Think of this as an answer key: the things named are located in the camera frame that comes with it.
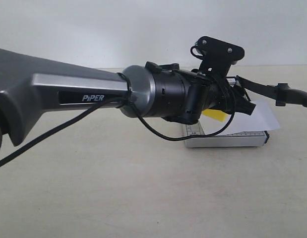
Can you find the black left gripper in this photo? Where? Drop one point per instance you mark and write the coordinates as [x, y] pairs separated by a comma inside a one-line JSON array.
[[221, 96]]

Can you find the yellow foam cube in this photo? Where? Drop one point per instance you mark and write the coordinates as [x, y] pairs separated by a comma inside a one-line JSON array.
[[215, 114]]

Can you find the white paper sheet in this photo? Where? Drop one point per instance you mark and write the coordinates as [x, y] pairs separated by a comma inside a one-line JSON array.
[[262, 119]]

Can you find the black cutter blade arm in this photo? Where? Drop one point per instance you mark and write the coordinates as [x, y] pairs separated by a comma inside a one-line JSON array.
[[282, 93]]

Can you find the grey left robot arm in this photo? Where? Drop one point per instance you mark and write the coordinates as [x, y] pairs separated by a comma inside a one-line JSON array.
[[31, 86]]

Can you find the grey paper cutter base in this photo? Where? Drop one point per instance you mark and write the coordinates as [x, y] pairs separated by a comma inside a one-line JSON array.
[[241, 139]]

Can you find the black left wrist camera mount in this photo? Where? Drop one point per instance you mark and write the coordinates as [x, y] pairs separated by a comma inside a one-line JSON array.
[[217, 56]]

